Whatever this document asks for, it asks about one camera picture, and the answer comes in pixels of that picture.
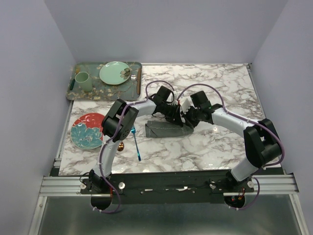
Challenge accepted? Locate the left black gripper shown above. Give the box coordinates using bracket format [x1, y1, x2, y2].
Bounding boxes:
[159, 102, 182, 126]

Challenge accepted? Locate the dark grey cloth napkin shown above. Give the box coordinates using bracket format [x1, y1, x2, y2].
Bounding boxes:
[145, 121, 194, 139]

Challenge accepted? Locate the blue metal fork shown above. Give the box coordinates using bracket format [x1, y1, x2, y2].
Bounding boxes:
[131, 125, 141, 161]

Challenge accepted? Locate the copper spoon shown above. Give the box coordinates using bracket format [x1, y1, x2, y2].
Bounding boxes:
[117, 142, 124, 152]

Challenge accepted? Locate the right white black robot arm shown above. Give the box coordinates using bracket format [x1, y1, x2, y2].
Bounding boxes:
[178, 91, 285, 192]

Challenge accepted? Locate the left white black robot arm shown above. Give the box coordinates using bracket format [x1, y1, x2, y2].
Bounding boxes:
[89, 86, 184, 193]

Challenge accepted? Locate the brown wooden chopstick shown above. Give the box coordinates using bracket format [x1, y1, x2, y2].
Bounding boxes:
[136, 68, 142, 95]

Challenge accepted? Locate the silver spoon on tray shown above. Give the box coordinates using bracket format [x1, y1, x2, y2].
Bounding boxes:
[130, 74, 136, 98]

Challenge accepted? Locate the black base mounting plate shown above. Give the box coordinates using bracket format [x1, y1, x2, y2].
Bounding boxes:
[80, 170, 257, 205]

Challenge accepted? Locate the mint green plate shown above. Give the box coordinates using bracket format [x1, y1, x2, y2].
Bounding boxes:
[99, 61, 132, 85]

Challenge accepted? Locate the red blue floral plate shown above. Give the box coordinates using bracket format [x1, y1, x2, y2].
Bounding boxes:
[70, 113, 105, 150]

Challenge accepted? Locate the green floral tray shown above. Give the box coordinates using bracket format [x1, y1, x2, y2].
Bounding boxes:
[66, 62, 142, 101]

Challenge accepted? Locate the mint green cup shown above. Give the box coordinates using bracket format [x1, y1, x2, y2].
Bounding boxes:
[75, 72, 93, 92]

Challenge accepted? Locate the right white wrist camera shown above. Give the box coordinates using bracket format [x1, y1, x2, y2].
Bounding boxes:
[179, 97, 191, 114]

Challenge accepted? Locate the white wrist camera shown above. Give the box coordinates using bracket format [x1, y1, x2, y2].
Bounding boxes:
[170, 94, 179, 105]
[179, 97, 191, 114]

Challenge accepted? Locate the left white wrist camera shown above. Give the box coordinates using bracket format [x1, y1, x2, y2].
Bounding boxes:
[170, 94, 179, 105]

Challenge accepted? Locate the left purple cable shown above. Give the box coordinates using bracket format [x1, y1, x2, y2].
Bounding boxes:
[92, 80, 176, 214]

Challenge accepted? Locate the aluminium frame rail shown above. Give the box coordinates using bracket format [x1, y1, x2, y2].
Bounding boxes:
[39, 174, 299, 197]

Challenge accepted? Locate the green handled utensil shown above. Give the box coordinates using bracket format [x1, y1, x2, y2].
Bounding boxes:
[69, 78, 75, 91]

